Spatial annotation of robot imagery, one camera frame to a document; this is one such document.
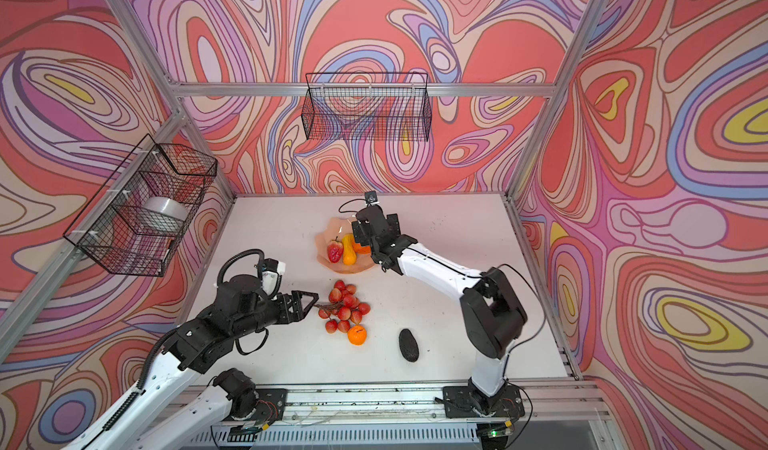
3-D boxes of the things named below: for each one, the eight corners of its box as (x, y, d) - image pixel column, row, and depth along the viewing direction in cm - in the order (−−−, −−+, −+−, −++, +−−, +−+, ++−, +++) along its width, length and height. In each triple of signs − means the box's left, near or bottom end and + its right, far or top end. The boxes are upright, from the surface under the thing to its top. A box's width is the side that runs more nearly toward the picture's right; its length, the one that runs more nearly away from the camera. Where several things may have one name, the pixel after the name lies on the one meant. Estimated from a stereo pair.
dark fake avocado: (407, 364, 81) (408, 361, 78) (394, 336, 85) (395, 332, 83) (422, 357, 82) (423, 354, 79) (408, 330, 87) (409, 326, 84)
